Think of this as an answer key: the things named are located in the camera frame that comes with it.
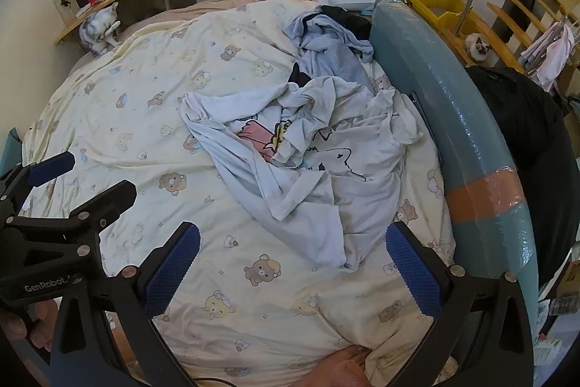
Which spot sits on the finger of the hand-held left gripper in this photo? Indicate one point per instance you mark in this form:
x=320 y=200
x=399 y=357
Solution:
x=104 y=196
x=50 y=169

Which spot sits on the cardboard box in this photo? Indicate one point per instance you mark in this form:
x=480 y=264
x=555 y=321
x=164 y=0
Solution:
x=564 y=278

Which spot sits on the pink hanging clothes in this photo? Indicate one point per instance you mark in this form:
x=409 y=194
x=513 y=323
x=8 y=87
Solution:
x=555 y=56

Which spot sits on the person's foot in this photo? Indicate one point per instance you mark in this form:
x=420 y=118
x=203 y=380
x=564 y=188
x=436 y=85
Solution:
x=340 y=371

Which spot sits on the teal padded bed frame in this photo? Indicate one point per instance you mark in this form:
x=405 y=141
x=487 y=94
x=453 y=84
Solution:
x=453 y=106

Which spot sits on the yellow plastic bin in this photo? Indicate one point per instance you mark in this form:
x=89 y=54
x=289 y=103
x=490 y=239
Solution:
x=426 y=1

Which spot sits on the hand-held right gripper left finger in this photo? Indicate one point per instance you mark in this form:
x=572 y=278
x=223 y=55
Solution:
x=174 y=273

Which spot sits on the black jacket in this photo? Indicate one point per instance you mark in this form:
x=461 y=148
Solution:
x=521 y=119

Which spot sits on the cream bear print duvet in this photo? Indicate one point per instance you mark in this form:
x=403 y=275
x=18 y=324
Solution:
x=136 y=106

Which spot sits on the beige bed sheet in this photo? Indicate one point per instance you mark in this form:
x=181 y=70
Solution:
x=217 y=4

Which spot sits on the cream dark-faced cat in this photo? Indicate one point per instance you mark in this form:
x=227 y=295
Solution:
x=476 y=47

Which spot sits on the wooden drying rack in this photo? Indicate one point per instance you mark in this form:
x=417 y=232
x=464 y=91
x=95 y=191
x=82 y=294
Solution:
x=503 y=17

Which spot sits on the blue-grey shirt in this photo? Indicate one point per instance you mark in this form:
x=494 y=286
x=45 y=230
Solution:
x=330 y=60

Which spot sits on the black garment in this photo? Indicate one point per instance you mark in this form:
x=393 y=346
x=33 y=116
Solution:
x=349 y=22

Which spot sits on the white printed T-shirt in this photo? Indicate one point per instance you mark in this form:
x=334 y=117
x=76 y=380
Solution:
x=362 y=169

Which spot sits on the person's left hand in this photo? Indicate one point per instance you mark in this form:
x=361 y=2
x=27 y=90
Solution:
x=27 y=323

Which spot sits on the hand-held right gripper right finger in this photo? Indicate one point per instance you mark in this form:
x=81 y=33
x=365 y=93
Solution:
x=414 y=273

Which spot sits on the grey tabby cat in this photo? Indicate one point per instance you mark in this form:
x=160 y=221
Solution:
x=97 y=29

